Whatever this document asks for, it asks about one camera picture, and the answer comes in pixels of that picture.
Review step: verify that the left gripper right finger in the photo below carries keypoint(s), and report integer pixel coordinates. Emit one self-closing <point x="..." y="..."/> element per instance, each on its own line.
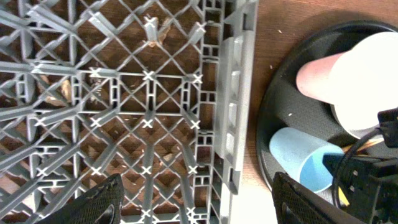
<point x="296" y="204"/>

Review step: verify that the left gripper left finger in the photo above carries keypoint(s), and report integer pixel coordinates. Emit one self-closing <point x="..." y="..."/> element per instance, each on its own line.
<point x="100" y="205"/>

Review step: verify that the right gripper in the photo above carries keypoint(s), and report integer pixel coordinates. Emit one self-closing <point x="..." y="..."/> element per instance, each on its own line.
<point x="370" y="186"/>

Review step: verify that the blue cup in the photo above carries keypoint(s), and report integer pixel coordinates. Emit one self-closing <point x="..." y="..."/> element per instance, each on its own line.
<point x="301" y="156"/>

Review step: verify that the pink cup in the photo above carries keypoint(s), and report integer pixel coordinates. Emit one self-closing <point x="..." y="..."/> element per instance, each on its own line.
<point x="365" y="72"/>

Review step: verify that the grey dishwasher rack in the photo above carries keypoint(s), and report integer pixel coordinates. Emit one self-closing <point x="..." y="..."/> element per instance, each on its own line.
<point x="155" y="91"/>

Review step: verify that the upper wooden chopstick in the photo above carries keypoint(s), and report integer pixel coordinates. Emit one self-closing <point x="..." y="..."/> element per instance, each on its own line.
<point x="366" y="145"/>

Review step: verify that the grey plate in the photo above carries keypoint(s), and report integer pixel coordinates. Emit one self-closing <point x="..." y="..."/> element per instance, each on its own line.
<point x="357" y="118"/>

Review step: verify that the round black tray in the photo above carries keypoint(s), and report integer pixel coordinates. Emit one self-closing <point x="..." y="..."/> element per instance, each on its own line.
<point x="284" y="106"/>

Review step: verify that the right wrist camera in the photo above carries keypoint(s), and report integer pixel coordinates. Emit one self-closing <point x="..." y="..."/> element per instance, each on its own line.
<point x="388" y="126"/>

